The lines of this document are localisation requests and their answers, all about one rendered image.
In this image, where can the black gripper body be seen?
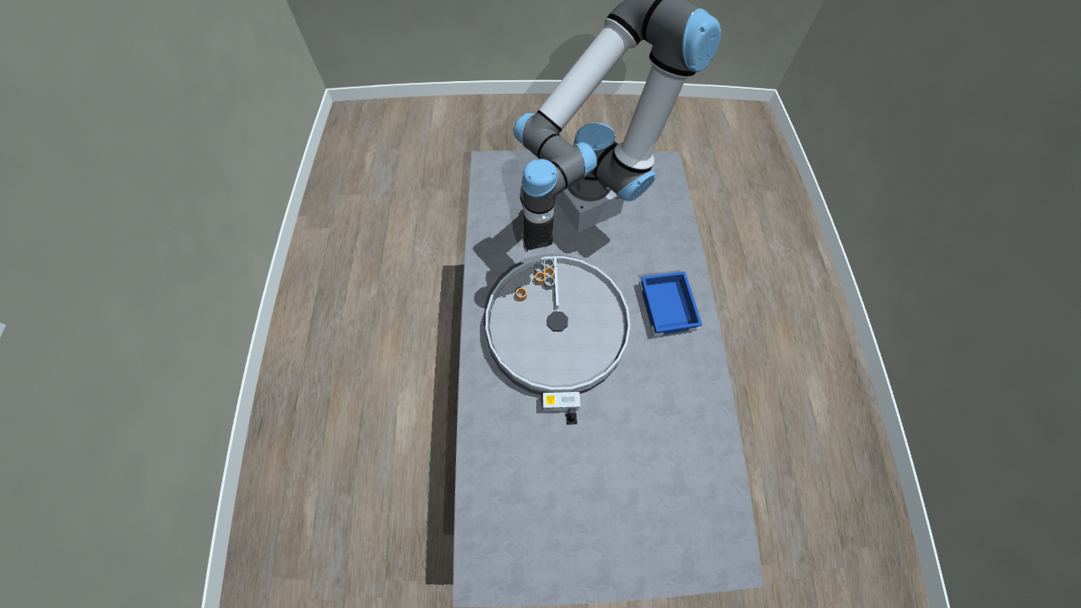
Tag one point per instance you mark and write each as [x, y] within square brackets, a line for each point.
[538, 235]

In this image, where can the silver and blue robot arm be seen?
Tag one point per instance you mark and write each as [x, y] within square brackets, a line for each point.
[684, 38]

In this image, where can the blue open crate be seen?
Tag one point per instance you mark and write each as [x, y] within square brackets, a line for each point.
[670, 303]

